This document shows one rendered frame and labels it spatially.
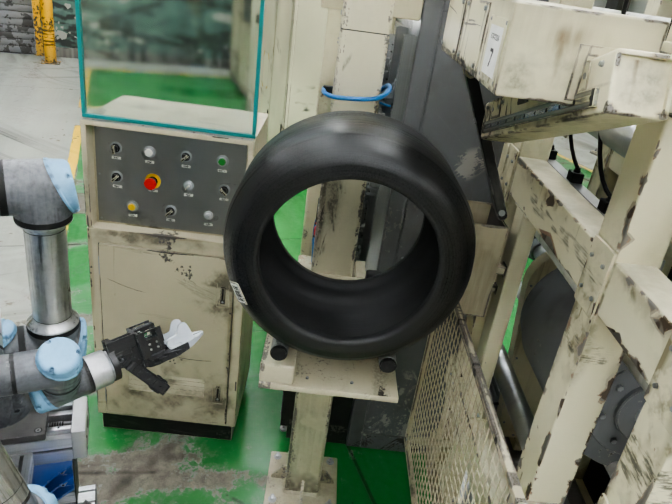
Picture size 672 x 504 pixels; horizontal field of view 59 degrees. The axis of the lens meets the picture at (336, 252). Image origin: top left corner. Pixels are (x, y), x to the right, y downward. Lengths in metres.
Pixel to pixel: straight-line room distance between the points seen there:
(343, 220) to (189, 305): 0.74
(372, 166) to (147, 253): 1.10
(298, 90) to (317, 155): 3.80
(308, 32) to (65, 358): 4.12
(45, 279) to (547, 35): 1.12
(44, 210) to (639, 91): 1.11
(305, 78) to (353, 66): 3.44
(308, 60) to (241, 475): 3.48
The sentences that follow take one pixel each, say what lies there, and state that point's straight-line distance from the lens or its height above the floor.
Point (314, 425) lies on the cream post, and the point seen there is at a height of 0.35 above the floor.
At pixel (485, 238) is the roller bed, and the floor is 1.16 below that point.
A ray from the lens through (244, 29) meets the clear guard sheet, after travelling 1.89.
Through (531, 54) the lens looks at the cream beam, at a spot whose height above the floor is 1.71.
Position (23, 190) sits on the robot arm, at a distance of 1.34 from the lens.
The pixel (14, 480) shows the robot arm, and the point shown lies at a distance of 1.07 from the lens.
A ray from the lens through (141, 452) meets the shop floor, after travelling 2.56.
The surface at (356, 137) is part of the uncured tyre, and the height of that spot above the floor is 1.48.
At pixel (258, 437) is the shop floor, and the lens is 2.60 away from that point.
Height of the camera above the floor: 1.79
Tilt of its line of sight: 26 degrees down
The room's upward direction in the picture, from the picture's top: 8 degrees clockwise
